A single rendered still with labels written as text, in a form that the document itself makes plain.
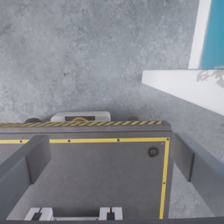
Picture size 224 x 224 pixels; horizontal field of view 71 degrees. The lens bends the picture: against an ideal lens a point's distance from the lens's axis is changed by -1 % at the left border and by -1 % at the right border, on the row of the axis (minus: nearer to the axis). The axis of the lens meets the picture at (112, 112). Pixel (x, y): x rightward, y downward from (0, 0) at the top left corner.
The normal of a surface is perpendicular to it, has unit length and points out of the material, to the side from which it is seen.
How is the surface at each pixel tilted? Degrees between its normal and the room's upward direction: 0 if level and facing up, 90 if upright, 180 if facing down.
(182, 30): 0
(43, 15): 0
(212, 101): 90
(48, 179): 0
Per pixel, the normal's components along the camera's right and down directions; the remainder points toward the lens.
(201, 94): -1.00, -0.07
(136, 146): 0.00, 0.25
